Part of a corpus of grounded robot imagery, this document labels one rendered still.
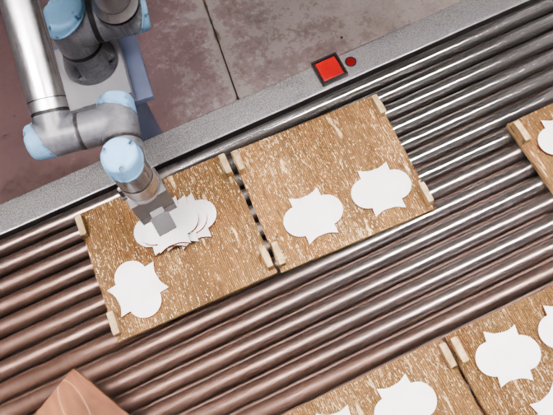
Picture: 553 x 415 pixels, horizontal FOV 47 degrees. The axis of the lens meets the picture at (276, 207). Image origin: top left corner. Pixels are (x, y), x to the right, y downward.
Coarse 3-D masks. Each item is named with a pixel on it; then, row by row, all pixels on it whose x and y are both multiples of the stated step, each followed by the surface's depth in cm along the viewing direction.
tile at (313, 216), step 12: (312, 192) 158; (300, 204) 157; (312, 204) 157; (324, 204) 157; (336, 204) 156; (288, 216) 156; (300, 216) 156; (312, 216) 156; (324, 216) 156; (336, 216) 155; (288, 228) 155; (300, 228) 155; (312, 228) 155; (324, 228) 155; (336, 228) 154; (312, 240) 154
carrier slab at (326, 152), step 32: (320, 128) 165; (352, 128) 165; (384, 128) 164; (256, 160) 163; (288, 160) 163; (320, 160) 162; (352, 160) 162; (384, 160) 161; (256, 192) 160; (288, 192) 160; (320, 192) 159; (416, 192) 157; (352, 224) 155; (384, 224) 155; (288, 256) 154; (320, 256) 153
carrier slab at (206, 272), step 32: (192, 192) 162; (224, 192) 161; (96, 224) 160; (128, 224) 160; (224, 224) 158; (96, 256) 157; (128, 256) 157; (160, 256) 156; (192, 256) 156; (224, 256) 155; (256, 256) 154; (192, 288) 153; (224, 288) 152; (128, 320) 151; (160, 320) 150
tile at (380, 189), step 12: (384, 168) 159; (360, 180) 158; (372, 180) 158; (384, 180) 158; (396, 180) 158; (408, 180) 157; (360, 192) 157; (372, 192) 157; (384, 192) 157; (396, 192) 156; (408, 192) 156; (360, 204) 156; (372, 204) 156; (384, 204) 156; (396, 204) 155
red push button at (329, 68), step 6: (324, 60) 173; (330, 60) 173; (336, 60) 173; (318, 66) 173; (324, 66) 173; (330, 66) 173; (336, 66) 172; (324, 72) 172; (330, 72) 172; (336, 72) 172; (342, 72) 172; (324, 78) 171; (330, 78) 171
